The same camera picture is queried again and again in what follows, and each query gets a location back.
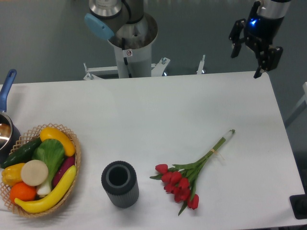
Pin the orange fruit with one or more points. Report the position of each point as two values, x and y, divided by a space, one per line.
23 192

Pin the woven wicker basket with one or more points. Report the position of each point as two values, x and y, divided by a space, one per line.
23 139

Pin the white frame at right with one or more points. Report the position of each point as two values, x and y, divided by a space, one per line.
299 107

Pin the red tulip bouquet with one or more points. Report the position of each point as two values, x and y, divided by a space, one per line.
180 180

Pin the blue handled saucepan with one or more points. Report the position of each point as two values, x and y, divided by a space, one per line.
9 133

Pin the black device at edge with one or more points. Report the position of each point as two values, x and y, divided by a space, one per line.
299 206

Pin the beige round disc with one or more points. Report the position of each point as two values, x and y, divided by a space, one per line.
34 173

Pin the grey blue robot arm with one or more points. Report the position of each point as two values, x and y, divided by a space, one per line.
116 13

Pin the yellow bell pepper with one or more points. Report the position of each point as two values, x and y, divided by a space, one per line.
12 174

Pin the yellow squash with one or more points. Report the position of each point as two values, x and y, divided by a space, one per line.
54 133

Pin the purple eggplant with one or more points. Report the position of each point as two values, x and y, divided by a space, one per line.
70 161

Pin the dark grey ribbed vase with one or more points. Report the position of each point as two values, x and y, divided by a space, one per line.
119 180

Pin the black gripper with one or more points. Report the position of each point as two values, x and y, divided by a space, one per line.
264 21

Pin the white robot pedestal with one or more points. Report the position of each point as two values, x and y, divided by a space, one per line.
132 45

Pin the green cucumber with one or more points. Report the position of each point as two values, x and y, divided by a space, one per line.
23 154

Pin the yellow banana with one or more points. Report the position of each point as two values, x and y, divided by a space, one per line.
53 197

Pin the green bok choy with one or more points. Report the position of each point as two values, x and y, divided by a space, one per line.
52 153

